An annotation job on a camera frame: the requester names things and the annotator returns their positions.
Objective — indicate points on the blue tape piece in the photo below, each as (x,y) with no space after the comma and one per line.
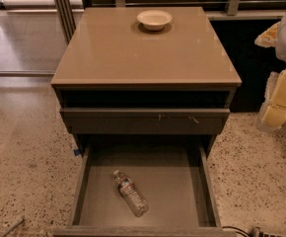
(76,152)

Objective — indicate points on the clear plastic water bottle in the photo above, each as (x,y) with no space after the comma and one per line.
(127,189)

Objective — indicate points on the grey drawer cabinet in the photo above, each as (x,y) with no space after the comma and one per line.
(112,61)

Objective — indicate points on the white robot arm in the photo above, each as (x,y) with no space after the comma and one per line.
(280,52)

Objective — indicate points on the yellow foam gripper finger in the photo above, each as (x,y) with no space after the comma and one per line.
(275,112)
(268,38)

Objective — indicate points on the white paper bowl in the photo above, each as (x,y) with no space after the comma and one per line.
(154,20)

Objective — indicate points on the grey metal rod on floor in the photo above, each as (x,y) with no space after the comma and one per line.
(13,227)

